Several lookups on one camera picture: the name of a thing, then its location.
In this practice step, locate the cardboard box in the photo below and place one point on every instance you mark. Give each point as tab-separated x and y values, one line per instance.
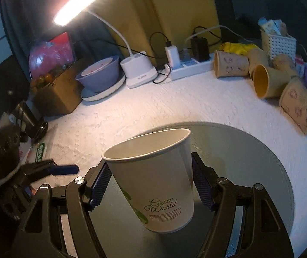
59	94

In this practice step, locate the pink plastic bag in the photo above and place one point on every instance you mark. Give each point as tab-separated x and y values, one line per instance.
51	52

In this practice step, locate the green label packet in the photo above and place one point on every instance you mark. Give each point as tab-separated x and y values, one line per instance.
41	152

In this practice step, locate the white power strip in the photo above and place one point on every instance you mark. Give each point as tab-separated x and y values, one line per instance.
191	67

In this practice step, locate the white plate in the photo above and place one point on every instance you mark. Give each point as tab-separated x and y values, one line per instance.
107	91

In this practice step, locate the black power adapter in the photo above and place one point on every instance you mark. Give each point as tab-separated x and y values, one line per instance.
199	49

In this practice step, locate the white charger plug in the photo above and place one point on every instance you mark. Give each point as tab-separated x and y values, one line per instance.
172	55

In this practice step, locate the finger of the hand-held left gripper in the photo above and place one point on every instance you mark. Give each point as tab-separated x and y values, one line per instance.
62	169

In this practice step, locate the white desk lamp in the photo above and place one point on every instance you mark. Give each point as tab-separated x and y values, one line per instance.
140	70

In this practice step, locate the beige cup yellow inside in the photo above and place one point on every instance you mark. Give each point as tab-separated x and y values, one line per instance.
269	82

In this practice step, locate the white paper cup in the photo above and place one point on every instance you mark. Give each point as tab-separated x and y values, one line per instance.
153	182

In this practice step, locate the beige printed paper cup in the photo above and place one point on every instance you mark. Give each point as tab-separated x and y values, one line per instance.
300	106
231	64

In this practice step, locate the white perforated basket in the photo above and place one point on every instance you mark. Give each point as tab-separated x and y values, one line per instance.
278	45

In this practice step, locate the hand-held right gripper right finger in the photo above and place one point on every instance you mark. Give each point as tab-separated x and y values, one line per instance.
201	185

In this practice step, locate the blue bowl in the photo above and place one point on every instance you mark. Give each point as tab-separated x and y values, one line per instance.
99	74

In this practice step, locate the yellow cloth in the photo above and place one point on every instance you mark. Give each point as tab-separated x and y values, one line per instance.
236	48

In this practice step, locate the plain beige paper cup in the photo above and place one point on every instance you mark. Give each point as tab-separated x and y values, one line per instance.
285	64
258	57

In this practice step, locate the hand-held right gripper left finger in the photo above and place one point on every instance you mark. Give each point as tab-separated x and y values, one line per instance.
99	184

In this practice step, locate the round grey mat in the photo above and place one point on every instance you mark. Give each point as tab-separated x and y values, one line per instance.
250	172

